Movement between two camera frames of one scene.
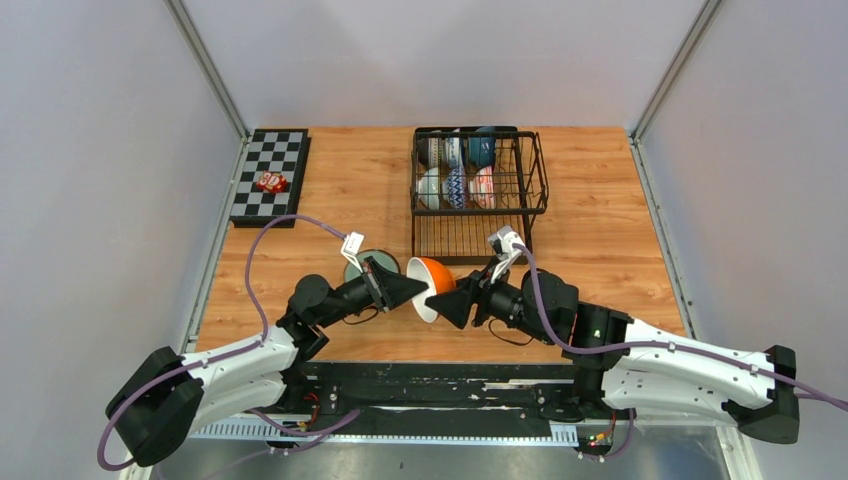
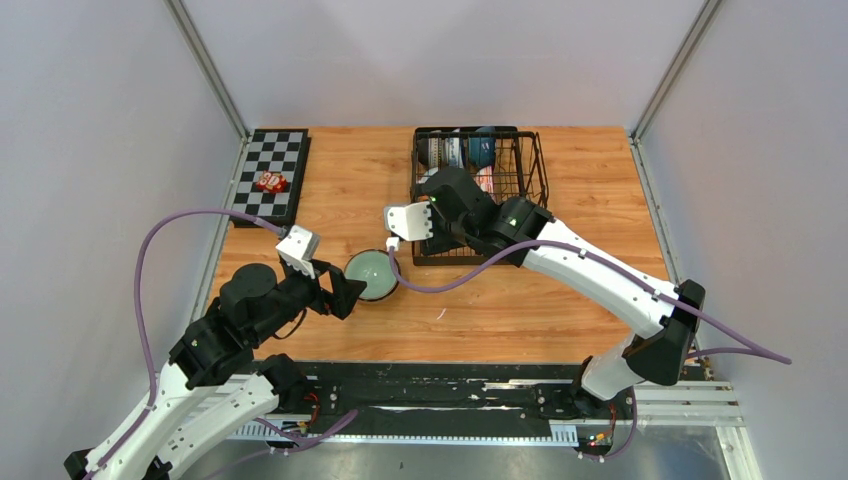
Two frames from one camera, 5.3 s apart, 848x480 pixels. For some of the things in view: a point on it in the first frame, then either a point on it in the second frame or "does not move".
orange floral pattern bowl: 482,188 does not move
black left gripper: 393,289 to 347,291
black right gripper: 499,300 to 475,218
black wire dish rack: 475,191 does not move
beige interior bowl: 428,152 does not move
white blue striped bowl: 454,155 does not move
